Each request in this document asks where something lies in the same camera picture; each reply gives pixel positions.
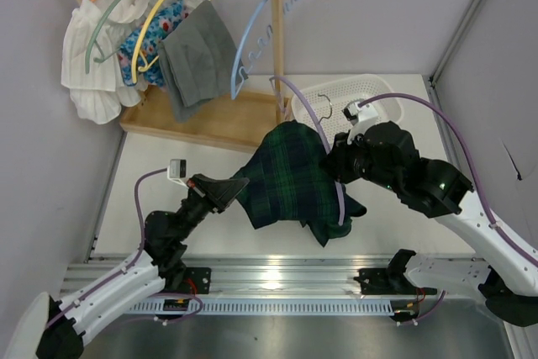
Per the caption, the dark green plaid garment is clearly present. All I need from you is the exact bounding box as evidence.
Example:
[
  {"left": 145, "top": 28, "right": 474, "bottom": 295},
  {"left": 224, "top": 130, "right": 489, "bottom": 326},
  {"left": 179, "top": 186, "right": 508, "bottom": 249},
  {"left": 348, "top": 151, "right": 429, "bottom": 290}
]
[{"left": 233, "top": 121, "right": 367, "bottom": 246}]

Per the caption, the purple hanger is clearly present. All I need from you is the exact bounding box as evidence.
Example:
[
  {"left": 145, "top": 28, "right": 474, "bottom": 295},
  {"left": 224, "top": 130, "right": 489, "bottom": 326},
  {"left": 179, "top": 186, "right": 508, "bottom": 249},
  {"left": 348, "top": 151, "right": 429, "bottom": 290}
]
[{"left": 269, "top": 75, "right": 345, "bottom": 226}]

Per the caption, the grey pleated skirt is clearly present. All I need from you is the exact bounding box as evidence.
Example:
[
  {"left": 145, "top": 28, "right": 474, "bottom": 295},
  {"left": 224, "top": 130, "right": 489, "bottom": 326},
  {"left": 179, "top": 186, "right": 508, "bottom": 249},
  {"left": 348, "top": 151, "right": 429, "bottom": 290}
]
[{"left": 158, "top": 0, "right": 236, "bottom": 123}]

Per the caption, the yellow hanger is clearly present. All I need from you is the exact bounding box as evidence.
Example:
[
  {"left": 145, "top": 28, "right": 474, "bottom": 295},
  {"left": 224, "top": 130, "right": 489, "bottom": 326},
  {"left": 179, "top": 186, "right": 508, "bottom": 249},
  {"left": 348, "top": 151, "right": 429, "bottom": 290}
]
[{"left": 131, "top": 0, "right": 224, "bottom": 85}]

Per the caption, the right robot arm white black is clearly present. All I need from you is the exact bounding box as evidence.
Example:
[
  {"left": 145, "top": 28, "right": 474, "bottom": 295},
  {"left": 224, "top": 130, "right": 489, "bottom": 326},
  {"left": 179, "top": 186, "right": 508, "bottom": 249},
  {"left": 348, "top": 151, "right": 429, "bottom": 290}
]
[{"left": 319, "top": 121, "right": 537, "bottom": 327}]

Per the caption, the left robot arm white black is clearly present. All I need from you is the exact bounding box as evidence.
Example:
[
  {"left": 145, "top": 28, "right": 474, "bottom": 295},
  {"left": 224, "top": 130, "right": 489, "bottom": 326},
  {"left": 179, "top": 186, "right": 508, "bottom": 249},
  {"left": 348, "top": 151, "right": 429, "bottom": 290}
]
[{"left": 33, "top": 174, "right": 249, "bottom": 358}]

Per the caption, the light blue hanger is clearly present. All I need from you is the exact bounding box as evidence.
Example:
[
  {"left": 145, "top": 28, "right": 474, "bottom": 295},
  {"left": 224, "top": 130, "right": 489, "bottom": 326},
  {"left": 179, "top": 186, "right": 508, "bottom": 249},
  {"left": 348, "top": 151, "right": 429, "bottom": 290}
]
[{"left": 230, "top": 0, "right": 299, "bottom": 100}]

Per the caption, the white perforated plastic basket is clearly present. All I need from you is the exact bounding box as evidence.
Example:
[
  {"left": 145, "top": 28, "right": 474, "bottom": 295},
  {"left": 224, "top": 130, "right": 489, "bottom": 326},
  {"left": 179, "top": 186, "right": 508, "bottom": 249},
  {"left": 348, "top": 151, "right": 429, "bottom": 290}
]
[{"left": 289, "top": 74, "right": 404, "bottom": 147}]

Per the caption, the wooden clothes rack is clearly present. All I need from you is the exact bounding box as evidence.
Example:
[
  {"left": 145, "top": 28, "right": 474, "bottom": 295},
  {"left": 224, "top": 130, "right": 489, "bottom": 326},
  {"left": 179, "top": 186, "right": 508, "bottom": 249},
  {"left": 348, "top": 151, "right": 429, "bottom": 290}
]
[{"left": 50, "top": 0, "right": 293, "bottom": 154}]

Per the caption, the blue floral garment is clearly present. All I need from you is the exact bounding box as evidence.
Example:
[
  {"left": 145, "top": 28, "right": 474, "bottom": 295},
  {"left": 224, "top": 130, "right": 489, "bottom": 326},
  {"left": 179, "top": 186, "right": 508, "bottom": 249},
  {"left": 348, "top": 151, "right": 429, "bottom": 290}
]
[{"left": 117, "top": 0, "right": 188, "bottom": 87}]

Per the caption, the white pleated garment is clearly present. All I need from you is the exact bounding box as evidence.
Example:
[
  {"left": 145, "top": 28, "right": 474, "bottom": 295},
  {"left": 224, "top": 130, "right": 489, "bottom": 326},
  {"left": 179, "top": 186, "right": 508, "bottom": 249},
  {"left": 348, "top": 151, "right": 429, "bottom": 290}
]
[{"left": 61, "top": 0, "right": 203, "bottom": 125}]

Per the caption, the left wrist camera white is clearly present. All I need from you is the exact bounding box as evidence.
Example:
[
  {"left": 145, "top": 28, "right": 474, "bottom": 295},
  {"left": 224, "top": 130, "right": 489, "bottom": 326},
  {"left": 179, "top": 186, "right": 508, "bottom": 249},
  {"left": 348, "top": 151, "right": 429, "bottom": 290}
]
[{"left": 166, "top": 159, "right": 192, "bottom": 188}]

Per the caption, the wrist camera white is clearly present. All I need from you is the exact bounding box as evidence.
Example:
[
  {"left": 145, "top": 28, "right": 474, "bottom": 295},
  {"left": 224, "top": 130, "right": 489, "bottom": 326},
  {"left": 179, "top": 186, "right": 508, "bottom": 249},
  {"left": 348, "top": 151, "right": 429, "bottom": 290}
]
[
  {"left": 342, "top": 99, "right": 379, "bottom": 145},
  {"left": 166, "top": 159, "right": 192, "bottom": 188}
]

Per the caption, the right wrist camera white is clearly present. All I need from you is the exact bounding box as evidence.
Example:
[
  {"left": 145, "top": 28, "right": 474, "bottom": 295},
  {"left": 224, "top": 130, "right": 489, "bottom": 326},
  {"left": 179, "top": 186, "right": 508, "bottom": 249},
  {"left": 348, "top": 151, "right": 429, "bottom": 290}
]
[{"left": 342, "top": 99, "right": 379, "bottom": 145}]

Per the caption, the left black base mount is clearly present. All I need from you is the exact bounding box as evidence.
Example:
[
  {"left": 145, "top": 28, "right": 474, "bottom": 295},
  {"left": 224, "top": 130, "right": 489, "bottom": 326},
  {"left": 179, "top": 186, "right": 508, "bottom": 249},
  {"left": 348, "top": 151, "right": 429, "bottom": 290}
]
[{"left": 166, "top": 267, "right": 212, "bottom": 295}]

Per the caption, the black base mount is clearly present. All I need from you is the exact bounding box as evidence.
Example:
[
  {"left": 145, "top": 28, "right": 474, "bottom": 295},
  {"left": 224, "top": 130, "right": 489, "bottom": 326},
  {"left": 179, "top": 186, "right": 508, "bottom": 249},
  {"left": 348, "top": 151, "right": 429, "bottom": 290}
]
[
  {"left": 353, "top": 267, "right": 438, "bottom": 296},
  {"left": 166, "top": 267, "right": 212, "bottom": 295}
]

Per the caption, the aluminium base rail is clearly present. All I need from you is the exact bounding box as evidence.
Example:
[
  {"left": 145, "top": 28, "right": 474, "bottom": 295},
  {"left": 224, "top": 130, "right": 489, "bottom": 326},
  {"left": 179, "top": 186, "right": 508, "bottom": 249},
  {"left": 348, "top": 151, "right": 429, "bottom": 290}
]
[{"left": 58, "top": 253, "right": 518, "bottom": 299}]

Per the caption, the white slotted cable duct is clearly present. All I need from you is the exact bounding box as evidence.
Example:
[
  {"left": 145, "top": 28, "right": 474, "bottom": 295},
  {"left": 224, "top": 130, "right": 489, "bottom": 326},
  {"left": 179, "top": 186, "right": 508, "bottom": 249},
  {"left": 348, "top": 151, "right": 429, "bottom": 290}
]
[{"left": 127, "top": 298, "right": 394, "bottom": 316}]

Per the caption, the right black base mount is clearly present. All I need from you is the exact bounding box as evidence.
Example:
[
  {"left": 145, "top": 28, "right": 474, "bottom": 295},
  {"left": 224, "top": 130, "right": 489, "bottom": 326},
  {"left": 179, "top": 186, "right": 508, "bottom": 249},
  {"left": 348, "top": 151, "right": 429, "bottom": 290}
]
[{"left": 353, "top": 267, "right": 438, "bottom": 296}]

